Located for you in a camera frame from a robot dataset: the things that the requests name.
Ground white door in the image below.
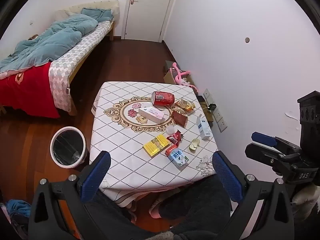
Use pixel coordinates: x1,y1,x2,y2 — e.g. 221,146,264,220
124,0,179,43

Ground brown packet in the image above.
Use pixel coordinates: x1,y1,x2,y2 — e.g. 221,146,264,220
171,110,188,128

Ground blue cloth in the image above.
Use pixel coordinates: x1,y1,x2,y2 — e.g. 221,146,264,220
6,199,32,218

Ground yellow flat box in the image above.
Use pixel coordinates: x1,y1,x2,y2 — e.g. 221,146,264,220
142,134,171,158

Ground blue and white milk carton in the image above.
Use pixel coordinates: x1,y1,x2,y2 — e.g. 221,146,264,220
165,145,189,171

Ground white trash bin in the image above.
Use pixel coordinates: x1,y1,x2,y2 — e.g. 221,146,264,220
50,127,88,168

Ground pink and white box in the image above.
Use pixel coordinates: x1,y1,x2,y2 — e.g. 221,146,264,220
138,106,165,125

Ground red soda can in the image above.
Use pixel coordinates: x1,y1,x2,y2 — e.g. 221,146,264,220
152,91,175,106

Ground grey checked bed sheet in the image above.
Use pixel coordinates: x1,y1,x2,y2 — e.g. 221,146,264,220
49,20,112,112

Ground pink slipper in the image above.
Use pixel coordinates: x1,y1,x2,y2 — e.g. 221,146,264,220
148,197,163,220

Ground person's legs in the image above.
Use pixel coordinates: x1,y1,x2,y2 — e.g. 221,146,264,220
85,172,232,240

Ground blue quilt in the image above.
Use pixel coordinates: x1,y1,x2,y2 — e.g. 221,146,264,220
0,14,98,73

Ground crumpled yellowish peel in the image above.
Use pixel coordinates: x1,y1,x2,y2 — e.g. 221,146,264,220
189,138,201,153

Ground red blanket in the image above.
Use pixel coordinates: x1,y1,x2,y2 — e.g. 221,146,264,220
0,62,60,118

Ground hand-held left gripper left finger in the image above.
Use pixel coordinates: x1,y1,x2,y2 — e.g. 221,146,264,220
28,151,112,240

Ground table with patterned cloth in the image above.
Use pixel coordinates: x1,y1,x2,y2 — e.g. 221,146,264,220
89,81,219,208

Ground wooden bed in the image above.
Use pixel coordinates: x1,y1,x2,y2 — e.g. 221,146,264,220
0,0,119,118

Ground blue pillow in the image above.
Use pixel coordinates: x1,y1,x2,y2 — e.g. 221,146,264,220
80,7,115,22

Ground yellow snack packet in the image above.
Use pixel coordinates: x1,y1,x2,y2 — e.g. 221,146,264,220
175,98,196,112

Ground red foil wrapper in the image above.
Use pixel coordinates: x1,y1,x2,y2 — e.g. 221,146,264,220
166,129,184,146

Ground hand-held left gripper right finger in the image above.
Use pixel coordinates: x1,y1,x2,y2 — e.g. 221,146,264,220
212,151,295,240

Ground pink toy in box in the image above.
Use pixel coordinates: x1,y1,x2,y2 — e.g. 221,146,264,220
163,60,197,87

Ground black power adapter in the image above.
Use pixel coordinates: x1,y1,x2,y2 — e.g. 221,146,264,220
196,95,208,108

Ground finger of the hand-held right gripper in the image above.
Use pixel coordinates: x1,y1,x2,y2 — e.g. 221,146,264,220
251,131,304,155
244,142,300,173

